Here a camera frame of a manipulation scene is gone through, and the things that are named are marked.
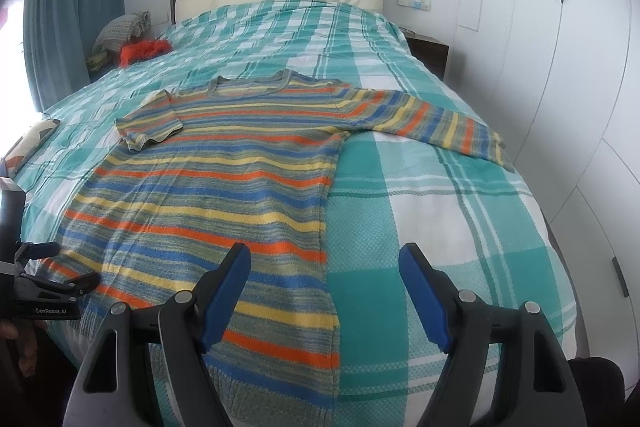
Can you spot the blue curtain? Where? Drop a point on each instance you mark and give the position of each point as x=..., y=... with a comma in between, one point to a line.
x=75, y=7

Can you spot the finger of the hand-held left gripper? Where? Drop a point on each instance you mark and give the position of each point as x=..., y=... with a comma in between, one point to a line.
x=75, y=283
x=42, y=250

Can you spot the patterned cushion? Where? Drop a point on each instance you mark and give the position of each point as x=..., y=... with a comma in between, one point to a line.
x=27, y=144

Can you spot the striped knit sweater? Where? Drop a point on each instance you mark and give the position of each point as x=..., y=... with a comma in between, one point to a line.
x=210, y=187

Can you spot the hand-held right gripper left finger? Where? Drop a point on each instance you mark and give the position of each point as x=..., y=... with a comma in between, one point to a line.
x=227, y=292

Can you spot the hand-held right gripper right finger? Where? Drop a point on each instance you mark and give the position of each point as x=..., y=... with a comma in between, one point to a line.
x=425, y=297

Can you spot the window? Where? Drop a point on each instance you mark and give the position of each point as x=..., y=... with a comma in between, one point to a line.
x=12, y=82

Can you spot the grey knit pillow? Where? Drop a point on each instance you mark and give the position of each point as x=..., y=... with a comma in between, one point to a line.
x=120, y=32

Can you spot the white wardrobe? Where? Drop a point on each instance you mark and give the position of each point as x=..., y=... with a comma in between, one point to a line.
x=550, y=57

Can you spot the red cloth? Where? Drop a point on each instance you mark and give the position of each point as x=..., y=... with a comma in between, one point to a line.
x=142, y=51

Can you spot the green yellow cloth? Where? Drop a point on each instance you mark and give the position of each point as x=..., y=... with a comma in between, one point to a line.
x=100, y=61

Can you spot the white wall socket panel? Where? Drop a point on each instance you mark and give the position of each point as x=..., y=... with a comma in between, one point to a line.
x=414, y=2

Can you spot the person's left hand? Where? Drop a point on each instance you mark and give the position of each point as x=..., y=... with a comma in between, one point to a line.
x=27, y=349

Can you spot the dark wooden nightstand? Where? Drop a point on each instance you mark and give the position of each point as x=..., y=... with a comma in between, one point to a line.
x=430, y=49

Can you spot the green checked blanket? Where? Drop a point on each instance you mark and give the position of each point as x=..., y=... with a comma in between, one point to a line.
x=430, y=227

